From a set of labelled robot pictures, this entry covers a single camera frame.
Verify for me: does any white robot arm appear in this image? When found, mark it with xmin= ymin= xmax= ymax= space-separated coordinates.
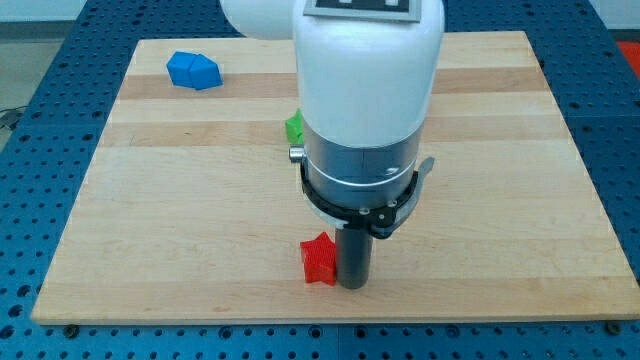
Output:
xmin=221 ymin=0 xmax=446 ymax=239

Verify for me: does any green block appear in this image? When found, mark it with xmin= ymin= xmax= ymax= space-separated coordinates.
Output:
xmin=285 ymin=109 xmax=304 ymax=145

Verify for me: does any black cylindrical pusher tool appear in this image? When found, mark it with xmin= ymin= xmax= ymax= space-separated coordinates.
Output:
xmin=335 ymin=228 xmax=373 ymax=290

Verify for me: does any red star block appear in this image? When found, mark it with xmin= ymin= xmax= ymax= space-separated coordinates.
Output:
xmin=300 ymin=232 xmax=337 ymax=286

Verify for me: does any wooden board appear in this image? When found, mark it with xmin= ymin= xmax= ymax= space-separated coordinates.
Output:
xmin=32 ymin=32 xmax=639 ymax=325

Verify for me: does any blue block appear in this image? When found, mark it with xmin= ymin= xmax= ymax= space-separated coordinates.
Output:
xmin=166 ymin=51 xmax=224 ymax=90

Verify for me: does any fiducial marker tag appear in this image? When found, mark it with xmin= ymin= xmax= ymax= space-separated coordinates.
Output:
xmin=303 ymin=0 xmax=421 ymax=23

